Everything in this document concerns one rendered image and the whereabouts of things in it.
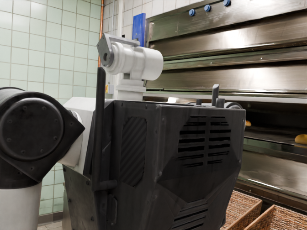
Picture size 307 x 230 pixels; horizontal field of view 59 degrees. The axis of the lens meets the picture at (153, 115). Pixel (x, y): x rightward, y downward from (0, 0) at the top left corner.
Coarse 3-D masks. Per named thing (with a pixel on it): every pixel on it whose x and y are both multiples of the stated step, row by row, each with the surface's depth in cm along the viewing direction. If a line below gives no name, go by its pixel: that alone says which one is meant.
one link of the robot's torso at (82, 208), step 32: (96, 96) 39; (128, 96) 54; (96, 128) 39; (128, 128) 40; (160, 128) 35; (192, 128) 39; (224, 128) 44; (64, 160) 44; (96, 160) 39; (128, 160) 40; (160, 160) 35; (192, 160) 39; (224, 160) 44; (96, 192) 43; (128, 192) 39; (160, 192) 36; (192, 192) 41; (224, 192) 47; (96, 224) 44; (128, 224) 39; (160, 224) 39; (192, 224) 44
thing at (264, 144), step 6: (246, 138) 164; (252, 138) 165; (246, 144) 164; (252, 144) 161; (258, 144) 158; (264, 144) 155; (270, 144) 152; (276, 144) 150; (282, 144) 147; (288, 144) 148; (276, 150) 149; (282, 150) 147; (288, 150) 144; (294, 150) 142; (300, 150) 140; (306, 150) 138
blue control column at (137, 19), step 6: (138, 18) 249; (144, 18) 245; (132, 24) 256; (138, 24) 248; (144, 24) 245; (132, 30) 256; (138, 30) 248; (144, 30) 246; (132, 36) 256; (138, 36) 248
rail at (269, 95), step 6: (246, 96) 149; (252, 96) 146; (258, 96) 143; (264, 96) 141; (270, 96) 138; (276, 96) 136; (282, 96) 133; (288, 96) 131; (294, 96) 129; (300, 96) 127; (306, 96) 125
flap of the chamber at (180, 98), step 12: (144, 96) 221; (156, 96) 208; (168, 96) 198; (180, 96) 188; (192, 96) 179; (204, 96) 171; (228, 96) 157; (240, 96) 152; (252, 108) 164; (264, 108) 156; (276, 108) 148; (288, 108) 141; (300, 108) 135
